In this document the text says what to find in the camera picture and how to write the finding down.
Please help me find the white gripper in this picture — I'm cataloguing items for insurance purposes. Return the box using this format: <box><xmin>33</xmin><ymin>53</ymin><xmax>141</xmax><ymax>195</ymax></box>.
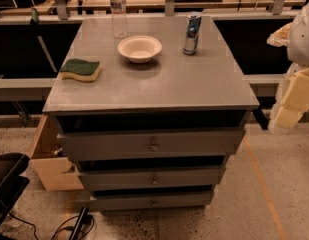
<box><xmin>267</xmin><ymin>6</ymin><xmax>309</xmax><ymax>134</ymax></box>

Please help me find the green and yellow sponge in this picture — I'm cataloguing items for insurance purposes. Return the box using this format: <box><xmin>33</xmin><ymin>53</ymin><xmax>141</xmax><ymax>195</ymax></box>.
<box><xmin>59</xmin><ymin>59</ymin><xmax>101</xmax><ymax>82</ymax></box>

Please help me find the top grey drawer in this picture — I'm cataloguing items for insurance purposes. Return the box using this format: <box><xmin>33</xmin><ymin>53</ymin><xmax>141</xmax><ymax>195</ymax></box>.
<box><xmin>58</xmin><ymin>128</ymin><xmax>245</xmax><ymax>161</ymax></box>

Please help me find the grey drawer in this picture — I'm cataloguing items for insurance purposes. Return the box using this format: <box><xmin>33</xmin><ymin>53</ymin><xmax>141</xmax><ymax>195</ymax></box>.
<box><xmin>89</xmin><ymin>191</ymin><xmax>214</xmax><ymax>211</ymax></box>
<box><xmin>58</xmin><ymin>128</ymin><xmax>245</xmax><ymax>161</ymax></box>
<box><xmin>78</xmin><ymin>167</ymin><xmax>225</xmax><ymax>191</ymax></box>

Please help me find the blue silver drink can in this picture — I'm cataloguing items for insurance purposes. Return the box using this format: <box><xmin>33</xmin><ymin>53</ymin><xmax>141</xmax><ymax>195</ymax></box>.
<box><xmin>183</xmin><ymin>12</ymin><xmax>201</xmax><ymax>55</ymax></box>

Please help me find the white paper bowl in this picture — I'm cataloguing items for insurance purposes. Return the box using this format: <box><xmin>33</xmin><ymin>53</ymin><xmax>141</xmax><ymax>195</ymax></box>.
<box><xmin>117</xmin><ymin>36</ymin><xmax>162</xmax><ymax>64</ymax></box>

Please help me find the grey drawer cabinet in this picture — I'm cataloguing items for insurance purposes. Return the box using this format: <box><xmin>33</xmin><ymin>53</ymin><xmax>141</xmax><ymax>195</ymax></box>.
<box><xmin>44</xmin><ymin>16</ymin><xmax>259</xmax><ymax>200</ymax></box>

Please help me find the bottom grey drawer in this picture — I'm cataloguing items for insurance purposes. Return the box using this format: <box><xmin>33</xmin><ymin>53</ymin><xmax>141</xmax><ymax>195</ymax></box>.
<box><xmin>89</xmin><ymin>191</ymin><xmax>214</xmax><ymax>211</ymax></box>

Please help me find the clear plastic water bottle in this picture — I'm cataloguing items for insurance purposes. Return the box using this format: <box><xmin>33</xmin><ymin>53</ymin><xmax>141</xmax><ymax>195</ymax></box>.
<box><xmin>110</xmin><ymin>0</ymin><xmax>128</xmax><ymax>39</ymax></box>

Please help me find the middle grey drawer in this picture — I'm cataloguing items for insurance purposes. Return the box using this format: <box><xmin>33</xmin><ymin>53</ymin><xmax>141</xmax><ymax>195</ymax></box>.
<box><xmin>78</xmin><ymin>167</ymin><xmax>225</xmax><ymax>191</ymax></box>

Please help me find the black chair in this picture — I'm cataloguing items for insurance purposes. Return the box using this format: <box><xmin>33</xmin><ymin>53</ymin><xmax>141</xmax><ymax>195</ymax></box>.
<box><xmin>0</xmin><ymin>153</ymin><xmax>29</xmax><ymax>226</ymax></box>

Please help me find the black floor cable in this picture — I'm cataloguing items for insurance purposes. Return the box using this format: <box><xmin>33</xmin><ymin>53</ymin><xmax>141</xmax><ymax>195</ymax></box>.
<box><xmin>7</xmin><ymin>207</ymin><xmax>96</xmax><ymax>240</ymax></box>

